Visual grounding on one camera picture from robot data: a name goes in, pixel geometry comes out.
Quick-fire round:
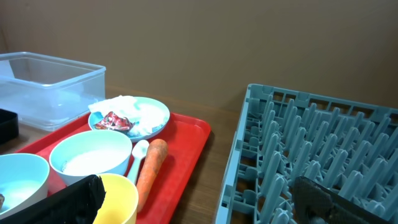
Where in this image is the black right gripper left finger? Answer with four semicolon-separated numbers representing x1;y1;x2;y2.
1;175;106;224

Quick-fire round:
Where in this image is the light blue rice bowl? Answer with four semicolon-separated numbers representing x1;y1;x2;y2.
49;130;132;186

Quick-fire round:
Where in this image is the black square bin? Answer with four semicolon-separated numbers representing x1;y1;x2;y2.
0;109;19;144

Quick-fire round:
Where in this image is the orange carrot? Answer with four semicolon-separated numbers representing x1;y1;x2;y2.
136;139;168;213

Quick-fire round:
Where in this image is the white plastic spoon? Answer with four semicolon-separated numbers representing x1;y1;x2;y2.
127;139;149;185

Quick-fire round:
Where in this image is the mint green bowl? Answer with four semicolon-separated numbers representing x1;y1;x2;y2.
1;153;50;219

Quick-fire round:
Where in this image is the white rice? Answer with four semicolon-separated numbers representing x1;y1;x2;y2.
62;149;123;176

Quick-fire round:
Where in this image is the clear plastic bin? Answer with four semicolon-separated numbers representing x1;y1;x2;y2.
1;52;106;131

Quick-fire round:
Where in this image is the white tissue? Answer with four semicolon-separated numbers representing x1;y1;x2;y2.
88;95;154;136

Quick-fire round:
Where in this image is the light blue plate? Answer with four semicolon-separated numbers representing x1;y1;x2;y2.
88;96;170;142

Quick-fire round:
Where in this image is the red snack wrapper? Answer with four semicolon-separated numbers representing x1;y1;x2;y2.
94;111;135;132

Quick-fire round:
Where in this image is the yellow plastic cup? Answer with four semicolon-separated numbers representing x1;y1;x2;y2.
93;174;139;224

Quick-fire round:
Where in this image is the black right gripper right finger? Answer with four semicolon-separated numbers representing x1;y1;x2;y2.
292;176;386;224

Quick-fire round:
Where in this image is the brown mushroom piece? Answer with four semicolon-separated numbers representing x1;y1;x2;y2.
0;194;5;209

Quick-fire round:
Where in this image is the grey dishwasher rack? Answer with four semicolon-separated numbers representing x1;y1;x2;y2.
214;84;397;223

